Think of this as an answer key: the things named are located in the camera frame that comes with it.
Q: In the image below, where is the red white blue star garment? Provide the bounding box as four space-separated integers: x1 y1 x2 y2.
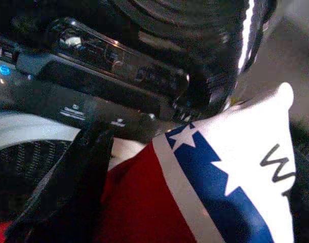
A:
0 82 297 243

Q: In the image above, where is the grey rubber door gasket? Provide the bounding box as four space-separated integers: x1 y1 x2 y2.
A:
0 112 82 153

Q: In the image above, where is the perforated steel washer drum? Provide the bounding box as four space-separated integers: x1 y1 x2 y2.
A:
0 138 74 223

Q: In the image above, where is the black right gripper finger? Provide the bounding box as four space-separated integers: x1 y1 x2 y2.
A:
4 123 115 243

